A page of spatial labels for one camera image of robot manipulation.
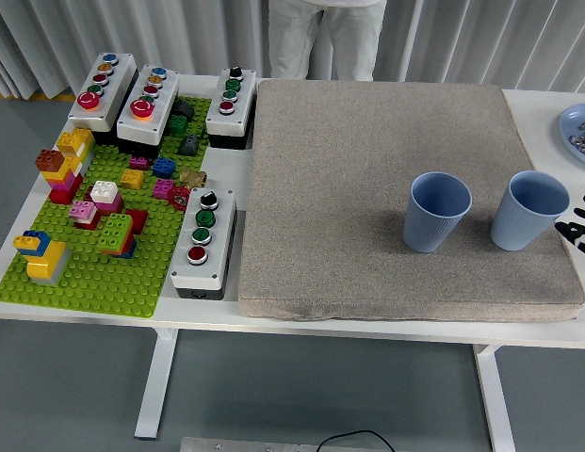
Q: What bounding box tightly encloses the five-button control box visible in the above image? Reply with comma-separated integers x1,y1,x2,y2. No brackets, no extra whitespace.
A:
116,64,181,159
67,51,139,145

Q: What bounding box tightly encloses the black cable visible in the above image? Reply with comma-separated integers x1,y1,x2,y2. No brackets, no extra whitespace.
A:
317,428,396,452

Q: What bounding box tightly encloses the green-topped brick stack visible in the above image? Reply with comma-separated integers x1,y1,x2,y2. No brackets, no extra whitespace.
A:
96,212,138,260

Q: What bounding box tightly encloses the white table leg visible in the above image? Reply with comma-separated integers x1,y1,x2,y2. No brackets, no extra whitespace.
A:
474,344,515,452
134,327,179,440

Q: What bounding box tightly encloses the brown-topped brick tower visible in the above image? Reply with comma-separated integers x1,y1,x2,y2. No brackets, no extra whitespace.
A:
35,148,85,205

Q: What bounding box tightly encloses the dark green brick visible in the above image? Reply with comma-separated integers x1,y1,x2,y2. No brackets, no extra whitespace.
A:
165,114,189,137

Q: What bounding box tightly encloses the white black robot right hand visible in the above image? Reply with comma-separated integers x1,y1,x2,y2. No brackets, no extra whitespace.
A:
554,197,585,259

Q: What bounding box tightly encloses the grey-brown padded mat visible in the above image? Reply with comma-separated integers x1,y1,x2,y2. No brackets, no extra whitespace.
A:
238,78,585,323

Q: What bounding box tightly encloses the yellow white brick stack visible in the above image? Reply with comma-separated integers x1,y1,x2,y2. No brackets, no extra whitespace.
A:
56,126,96,176

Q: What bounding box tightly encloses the yellow blue grey brick stack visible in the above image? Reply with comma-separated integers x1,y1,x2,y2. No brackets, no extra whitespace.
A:
12,230,73,287

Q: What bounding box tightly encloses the red valve handwheel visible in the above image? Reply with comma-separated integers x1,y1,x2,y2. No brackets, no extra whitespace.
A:
167,186,193,212

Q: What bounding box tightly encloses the four-button control box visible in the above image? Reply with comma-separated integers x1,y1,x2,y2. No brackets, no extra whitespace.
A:
170,186,238,300
204,66,258,151

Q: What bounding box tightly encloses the brass pipe fitting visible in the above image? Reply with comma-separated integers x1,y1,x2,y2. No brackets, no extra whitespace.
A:
179,168,208,188

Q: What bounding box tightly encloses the person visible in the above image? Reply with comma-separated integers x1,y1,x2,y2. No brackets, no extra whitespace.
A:
267,0,388,82

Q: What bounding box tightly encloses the blue ribbed cup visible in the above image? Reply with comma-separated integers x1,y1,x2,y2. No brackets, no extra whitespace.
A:
402,171,473,254
489,169,572,251

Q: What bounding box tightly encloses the white pleated curtain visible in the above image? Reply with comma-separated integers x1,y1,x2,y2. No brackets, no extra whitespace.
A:
0,0,585,100

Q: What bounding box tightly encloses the pink white red brick stack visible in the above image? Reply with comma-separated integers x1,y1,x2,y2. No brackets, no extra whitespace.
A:
68,199,103,232

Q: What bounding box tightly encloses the green studded baseplate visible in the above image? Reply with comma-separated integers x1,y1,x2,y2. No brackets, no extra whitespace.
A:
0,96,213,319

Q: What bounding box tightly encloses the blue plate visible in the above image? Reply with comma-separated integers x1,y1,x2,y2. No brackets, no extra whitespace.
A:
559,102,585,169

